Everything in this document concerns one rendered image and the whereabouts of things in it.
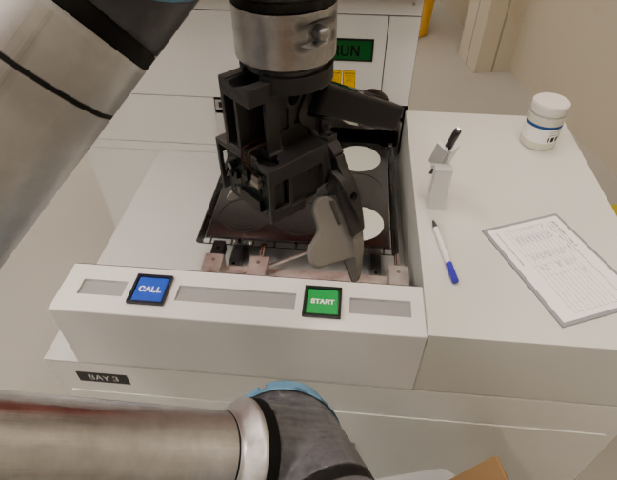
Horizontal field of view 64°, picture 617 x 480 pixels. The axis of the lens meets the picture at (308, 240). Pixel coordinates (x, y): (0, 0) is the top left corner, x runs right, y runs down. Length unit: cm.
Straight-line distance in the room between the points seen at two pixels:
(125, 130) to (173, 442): 99
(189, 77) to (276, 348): 70
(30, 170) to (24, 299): 210
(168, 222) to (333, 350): 52
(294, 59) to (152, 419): 32
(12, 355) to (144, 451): 168
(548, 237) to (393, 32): 52
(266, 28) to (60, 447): 34
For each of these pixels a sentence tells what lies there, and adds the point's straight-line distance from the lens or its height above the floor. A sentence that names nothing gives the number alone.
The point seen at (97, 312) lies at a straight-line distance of 78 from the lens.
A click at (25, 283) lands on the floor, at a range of 235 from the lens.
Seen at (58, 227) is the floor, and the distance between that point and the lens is 255.
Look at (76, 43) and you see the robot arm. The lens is 18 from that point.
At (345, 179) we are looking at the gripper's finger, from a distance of 42.
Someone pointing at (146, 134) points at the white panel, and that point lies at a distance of 133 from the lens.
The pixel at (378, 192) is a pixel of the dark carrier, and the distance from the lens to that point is 103.
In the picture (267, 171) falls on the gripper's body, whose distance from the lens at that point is 37.
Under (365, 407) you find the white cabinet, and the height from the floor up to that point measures 75.
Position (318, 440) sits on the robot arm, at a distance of 52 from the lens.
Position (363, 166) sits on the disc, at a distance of 110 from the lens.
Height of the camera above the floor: 153
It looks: 44 degrees down
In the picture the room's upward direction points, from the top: straight up
